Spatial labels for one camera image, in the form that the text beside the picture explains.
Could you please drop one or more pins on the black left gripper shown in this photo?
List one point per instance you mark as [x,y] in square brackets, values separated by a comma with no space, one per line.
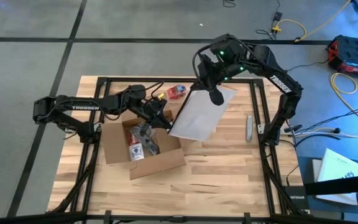
[152,109]

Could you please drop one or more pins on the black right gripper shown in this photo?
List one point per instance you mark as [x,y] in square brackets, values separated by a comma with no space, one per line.
[213,73]

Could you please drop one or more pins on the clear plastic zip pouch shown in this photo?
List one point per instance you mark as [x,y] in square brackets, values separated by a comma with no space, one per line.
[197,118]

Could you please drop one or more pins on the brown taped cardboard box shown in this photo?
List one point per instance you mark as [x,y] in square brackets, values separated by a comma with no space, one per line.
[166,161]

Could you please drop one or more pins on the grey utility knife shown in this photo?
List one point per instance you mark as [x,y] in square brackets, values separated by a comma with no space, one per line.
[249,127]

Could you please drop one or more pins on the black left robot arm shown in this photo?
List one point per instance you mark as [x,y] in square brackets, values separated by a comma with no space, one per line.
[82,107]

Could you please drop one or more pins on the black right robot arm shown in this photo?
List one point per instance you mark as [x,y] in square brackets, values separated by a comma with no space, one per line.
[278,81]

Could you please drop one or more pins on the clear packet with blue print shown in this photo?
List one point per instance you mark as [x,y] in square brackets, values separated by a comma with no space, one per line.
[151,143]

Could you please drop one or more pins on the blue playing cards deck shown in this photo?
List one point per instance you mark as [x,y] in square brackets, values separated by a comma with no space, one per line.
[136,152]

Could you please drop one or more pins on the black power adapter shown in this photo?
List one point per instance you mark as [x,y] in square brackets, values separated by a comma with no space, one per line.
[278,16]

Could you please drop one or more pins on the dark blue side table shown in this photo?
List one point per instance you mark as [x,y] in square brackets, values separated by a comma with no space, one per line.
[304,168]

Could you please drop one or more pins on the black Netgear box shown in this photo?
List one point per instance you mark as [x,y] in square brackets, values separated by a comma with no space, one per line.
[297,199]

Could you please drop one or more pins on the white book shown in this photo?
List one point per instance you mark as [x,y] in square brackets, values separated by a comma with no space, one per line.
[337,165]

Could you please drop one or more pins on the red and black tool case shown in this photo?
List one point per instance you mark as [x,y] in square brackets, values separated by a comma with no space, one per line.
[356,53]

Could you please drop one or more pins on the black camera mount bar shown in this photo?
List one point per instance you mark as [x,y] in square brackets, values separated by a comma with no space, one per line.
[353,183]

